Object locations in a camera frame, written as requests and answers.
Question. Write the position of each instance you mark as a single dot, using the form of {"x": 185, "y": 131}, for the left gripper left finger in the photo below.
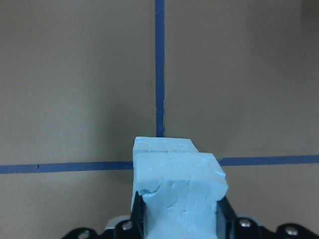
{"x": 138, "y": 213}

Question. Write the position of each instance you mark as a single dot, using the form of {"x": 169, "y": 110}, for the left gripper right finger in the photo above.
{"x": 224, "y": 218}

